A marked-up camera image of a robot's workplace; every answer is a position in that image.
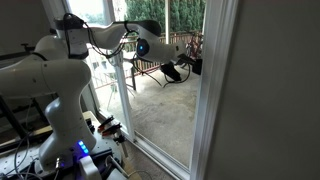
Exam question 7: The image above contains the black metal stand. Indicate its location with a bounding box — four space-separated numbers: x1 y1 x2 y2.
0 43 44 141

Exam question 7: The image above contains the white cable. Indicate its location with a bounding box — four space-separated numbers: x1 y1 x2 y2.
105 154 153 180

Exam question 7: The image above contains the robot base with cables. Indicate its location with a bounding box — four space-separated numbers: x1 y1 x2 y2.
0 111 124 180

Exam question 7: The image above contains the white door frame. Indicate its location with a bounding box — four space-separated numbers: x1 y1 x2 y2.
133 0 241 180

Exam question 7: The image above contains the white power box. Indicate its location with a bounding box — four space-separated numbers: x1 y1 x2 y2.
78 155 102 180

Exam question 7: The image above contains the white balcony post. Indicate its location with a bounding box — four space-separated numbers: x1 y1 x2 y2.
164 0 172 36

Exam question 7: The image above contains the red black clamp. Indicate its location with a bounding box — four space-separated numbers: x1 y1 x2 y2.
101 122 123 138
97 114 116 131

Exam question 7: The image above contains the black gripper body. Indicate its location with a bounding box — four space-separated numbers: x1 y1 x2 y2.
176 53 197 66

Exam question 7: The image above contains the glass door with handle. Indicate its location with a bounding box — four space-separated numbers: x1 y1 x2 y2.
63 0 136 143

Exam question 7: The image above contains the wooden balcony railing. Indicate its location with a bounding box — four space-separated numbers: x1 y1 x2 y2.
124 30 201 76

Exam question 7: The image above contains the green hedge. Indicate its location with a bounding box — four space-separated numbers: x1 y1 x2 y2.
124 0 208 36

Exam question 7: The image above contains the red frame bicycle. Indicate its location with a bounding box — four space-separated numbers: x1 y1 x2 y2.
184 32 201 59

